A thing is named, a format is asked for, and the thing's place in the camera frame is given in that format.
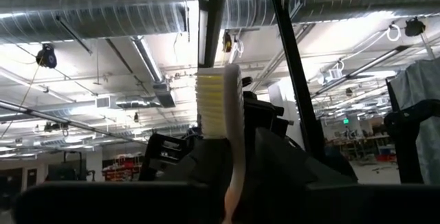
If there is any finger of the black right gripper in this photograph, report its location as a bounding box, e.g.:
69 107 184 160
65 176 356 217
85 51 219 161
241 76 296 142
138 132 189 183

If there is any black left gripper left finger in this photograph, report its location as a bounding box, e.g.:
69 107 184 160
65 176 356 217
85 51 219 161
13 137 233 224

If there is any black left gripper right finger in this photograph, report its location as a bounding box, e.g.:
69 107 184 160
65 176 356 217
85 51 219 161
243 126 440 224

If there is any orange and white toothbrush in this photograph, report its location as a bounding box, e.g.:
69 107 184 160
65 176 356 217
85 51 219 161
195 63 247 224

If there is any red storage shelf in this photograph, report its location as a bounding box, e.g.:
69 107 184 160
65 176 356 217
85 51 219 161
102 154 146 183

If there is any yellow black ceiling reel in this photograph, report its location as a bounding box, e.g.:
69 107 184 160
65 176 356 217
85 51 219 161
222 30 233 54

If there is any white ceiling air vent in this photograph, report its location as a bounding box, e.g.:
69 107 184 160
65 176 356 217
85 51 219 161
95 96 113 110

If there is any black overhead rig beam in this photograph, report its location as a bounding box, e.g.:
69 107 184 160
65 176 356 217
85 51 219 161
197 0 230 69

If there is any grey fabric cover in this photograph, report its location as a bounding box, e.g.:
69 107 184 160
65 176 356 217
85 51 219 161
387 56 440 186

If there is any black ceiling cable reel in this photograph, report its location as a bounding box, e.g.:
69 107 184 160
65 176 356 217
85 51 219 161
404 16 428 38
35 43 59 70

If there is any silver ventilation duct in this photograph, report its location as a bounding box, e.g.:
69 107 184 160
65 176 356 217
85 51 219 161
0 0 440 45

